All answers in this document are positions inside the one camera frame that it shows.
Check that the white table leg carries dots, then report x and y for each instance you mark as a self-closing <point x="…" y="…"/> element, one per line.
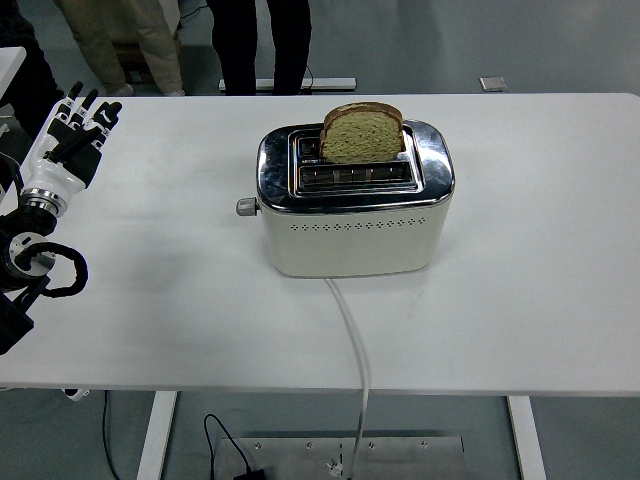
<point x="525" y="440"/>
<point x="157" y="435"/>

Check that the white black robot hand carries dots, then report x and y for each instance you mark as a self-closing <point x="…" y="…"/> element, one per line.
<point x="55" y="167"/>

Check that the grey toaster lever knob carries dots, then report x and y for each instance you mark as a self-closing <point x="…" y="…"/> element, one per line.
<point x="246" y="207"/>

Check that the cream and chrome toaster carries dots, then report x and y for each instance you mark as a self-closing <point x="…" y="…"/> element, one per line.
<point x="350" y="245"/>

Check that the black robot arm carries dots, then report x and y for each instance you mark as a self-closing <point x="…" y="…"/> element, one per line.
<point x="30" y="220"/>

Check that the white table stand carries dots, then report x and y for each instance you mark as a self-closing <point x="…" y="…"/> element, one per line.
<point x="335" y="83"/>

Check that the person in dark clothing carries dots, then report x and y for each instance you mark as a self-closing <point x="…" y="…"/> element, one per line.
<point x="30" y="70"/>

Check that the white side table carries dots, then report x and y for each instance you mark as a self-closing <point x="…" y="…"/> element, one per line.
<point x="10" y="60"/>

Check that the person in beige trousers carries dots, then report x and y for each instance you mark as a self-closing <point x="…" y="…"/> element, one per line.
<point x="160" y="50"/>

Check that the grey metal plate with screws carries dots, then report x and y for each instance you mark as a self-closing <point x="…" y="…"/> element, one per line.
<point x="400" y="460"/>

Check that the brown bread slice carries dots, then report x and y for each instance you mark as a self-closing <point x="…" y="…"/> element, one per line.
<point x="362" y="137"/>

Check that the white power plug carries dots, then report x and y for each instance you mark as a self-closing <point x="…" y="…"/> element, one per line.
<point x="334" y="466"/>

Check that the person in black trousers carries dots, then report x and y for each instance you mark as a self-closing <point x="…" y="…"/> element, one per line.
<point x="240" y="45"/>

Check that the grey floor outlet plate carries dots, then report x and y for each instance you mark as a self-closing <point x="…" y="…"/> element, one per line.
<point x="493" y="84"/>

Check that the small white black device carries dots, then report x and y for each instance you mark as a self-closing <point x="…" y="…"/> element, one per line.
<point x="76" y="395"/>

